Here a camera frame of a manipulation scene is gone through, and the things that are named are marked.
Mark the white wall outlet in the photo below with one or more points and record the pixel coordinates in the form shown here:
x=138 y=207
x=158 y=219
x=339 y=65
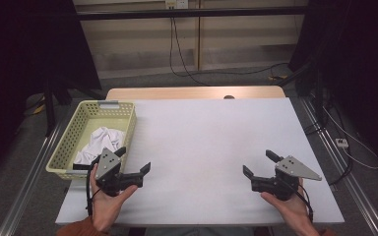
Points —
x=176 y=3

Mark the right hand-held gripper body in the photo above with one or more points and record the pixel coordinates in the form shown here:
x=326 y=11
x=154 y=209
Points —
x=285 y=185

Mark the white power strip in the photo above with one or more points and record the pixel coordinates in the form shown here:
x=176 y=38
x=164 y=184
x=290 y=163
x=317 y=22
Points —
x=341 y=142

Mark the black horizontal metal bar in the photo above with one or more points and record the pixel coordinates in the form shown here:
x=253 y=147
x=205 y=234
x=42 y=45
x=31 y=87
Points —
x=193 y=13

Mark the silver metal floor rail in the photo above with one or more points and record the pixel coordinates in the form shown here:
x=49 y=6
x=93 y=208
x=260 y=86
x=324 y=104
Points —
x=347 y=177
x=29 y=183

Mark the white table mat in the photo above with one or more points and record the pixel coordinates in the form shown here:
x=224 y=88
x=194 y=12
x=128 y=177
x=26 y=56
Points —
x=203 y=137

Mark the white cloth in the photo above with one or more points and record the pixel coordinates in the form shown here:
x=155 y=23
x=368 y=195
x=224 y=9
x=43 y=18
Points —
x=101 y=139

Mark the black stand legs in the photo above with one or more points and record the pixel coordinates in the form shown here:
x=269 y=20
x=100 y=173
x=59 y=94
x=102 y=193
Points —
x=50 y=111

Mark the person's right hand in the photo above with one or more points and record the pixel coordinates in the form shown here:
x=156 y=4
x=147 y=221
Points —
x=292 y=209

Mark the person's left hand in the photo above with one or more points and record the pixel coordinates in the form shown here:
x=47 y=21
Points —
x=106 y=209

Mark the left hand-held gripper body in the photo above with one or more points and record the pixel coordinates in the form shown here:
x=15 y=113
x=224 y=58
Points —
x=110 y=170

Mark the light wooden table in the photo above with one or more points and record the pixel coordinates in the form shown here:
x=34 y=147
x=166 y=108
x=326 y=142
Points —
x=177 y=92

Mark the person's grey trousers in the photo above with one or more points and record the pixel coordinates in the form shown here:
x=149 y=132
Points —
x=197 y=231

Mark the pale yellow perforated plastic basket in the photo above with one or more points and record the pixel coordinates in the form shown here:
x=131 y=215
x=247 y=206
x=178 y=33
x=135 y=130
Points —
x=78 y=131

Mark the black curtain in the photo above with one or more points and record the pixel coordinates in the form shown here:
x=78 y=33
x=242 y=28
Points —
x=357 y=49
x=19 y=65

